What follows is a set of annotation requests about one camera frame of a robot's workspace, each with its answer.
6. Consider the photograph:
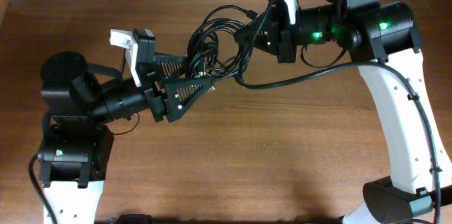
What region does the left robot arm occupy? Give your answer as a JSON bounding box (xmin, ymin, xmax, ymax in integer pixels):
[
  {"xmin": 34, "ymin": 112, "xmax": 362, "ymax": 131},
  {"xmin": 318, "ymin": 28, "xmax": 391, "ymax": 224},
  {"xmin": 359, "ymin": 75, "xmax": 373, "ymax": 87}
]
[{"xmin": 34, "ymin": 51, "xmax": 214, "ymax": 223}]

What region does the black usb cable bundle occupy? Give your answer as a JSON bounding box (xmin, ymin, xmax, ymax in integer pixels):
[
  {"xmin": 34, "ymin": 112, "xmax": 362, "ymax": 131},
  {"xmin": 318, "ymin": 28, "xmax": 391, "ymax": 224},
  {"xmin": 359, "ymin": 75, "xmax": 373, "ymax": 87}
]
[{"xmin": 185, "ymin": 4, "xmax": 259, "ymax": 81}]

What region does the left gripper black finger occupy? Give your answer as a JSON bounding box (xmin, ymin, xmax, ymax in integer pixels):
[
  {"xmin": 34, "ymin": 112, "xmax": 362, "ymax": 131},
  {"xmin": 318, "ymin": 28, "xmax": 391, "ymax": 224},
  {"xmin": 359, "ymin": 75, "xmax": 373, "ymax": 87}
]
[
  {"xmin": 153, "ymin": 53, "xmax": 188, "ymax": 78},
  {"xmin": 164, "ymin": 78, "xmax": 213, "ymax": 122}
]

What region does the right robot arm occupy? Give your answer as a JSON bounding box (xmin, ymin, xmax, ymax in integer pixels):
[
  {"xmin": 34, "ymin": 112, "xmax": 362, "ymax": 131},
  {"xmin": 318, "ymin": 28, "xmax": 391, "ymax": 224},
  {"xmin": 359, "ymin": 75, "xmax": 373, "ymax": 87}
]
[{"xmin": 234, "ymin": 0, "xmax": 451, "ymax": 223}]

